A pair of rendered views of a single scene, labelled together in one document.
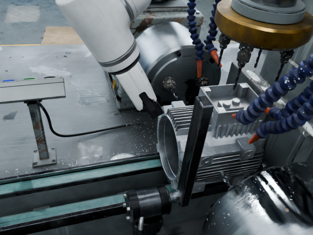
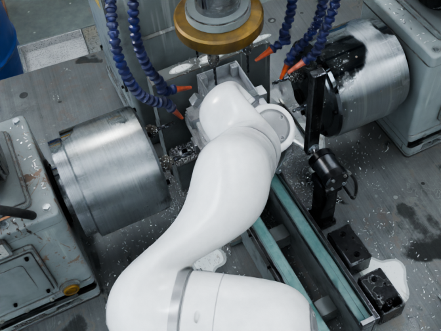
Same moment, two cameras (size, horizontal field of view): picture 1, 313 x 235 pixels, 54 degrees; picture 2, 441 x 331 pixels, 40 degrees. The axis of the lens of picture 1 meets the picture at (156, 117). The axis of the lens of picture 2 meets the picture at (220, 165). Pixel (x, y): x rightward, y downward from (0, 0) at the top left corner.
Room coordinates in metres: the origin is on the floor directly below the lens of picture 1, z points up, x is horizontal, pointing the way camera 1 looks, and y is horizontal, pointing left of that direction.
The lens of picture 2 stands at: (0.59, 0.78, 2.11)
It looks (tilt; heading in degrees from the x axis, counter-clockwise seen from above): 53 degrees down; 271
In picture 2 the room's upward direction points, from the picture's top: 6 degrees counter-clockwise
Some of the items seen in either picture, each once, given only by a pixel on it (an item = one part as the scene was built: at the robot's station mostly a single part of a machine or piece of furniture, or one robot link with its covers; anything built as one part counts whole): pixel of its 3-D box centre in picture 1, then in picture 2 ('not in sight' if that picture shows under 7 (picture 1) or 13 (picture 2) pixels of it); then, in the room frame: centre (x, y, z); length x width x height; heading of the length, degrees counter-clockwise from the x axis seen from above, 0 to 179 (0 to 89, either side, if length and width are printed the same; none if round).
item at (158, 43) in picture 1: (166, 61); (90, 180); (0.89, -0.01, 1.04); 0.37 x 0.25 x 0.25; 21
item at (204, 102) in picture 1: (190, 158); (314, 115); (0.39, -0.07, 1.12); 0.04 x 0.03 x 0.26; 111
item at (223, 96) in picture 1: (229, 109); (228, 95); (0.57, -0.16, 1.11); 0.12 x 0.11 x 0.07; 110
